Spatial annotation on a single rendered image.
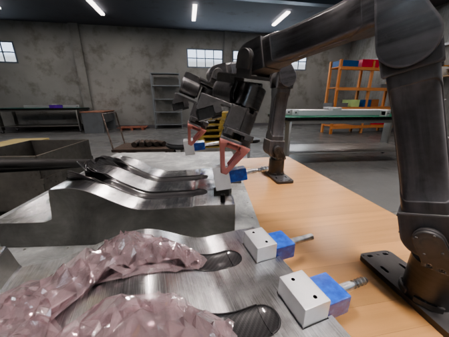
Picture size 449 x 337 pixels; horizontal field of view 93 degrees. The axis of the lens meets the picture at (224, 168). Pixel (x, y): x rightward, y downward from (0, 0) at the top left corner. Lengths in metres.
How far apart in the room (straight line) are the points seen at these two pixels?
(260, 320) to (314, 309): 0.06
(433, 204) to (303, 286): 0.21
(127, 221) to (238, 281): 0.27
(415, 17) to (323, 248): 0.41
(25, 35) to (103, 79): 2.84
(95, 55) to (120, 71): 1.02
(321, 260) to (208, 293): 0.26
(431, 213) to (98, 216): 0.57
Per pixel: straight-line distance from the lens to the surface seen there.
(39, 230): 0.60
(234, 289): 0.33
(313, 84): 11.61
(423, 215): 0.40
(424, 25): 0.37
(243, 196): 0.70
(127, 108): 10.21
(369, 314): 0.44
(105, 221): 0.52
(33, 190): 2.66
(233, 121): 0.46
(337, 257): 0.52
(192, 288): 0.31
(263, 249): 0.36
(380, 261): 0.53
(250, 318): 0.31
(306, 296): 0.30
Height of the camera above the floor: 1.10
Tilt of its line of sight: 18 degrees down
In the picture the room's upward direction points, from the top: straight up
